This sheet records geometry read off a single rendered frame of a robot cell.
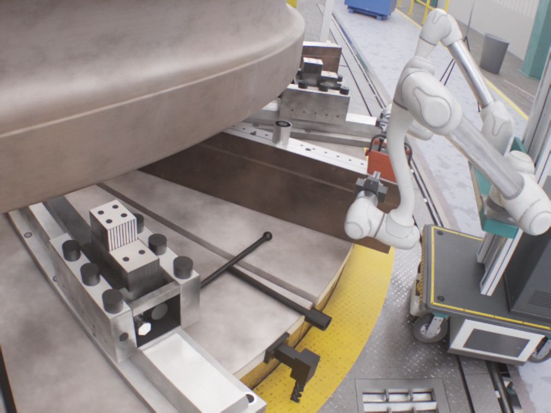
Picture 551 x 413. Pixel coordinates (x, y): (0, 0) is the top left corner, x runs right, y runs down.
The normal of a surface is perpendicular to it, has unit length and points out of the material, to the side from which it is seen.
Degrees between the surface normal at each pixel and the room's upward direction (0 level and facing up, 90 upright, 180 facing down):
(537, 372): 0
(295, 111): 90
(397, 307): 0
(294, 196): 90
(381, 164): 97
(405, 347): 0
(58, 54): 90
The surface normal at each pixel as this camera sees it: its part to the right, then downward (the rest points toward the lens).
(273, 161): -0.36, 0.46
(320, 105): 0.03, 0.54
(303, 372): -0.58, 0.36
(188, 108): 0.80, 0.41
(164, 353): 0.14, -0.84
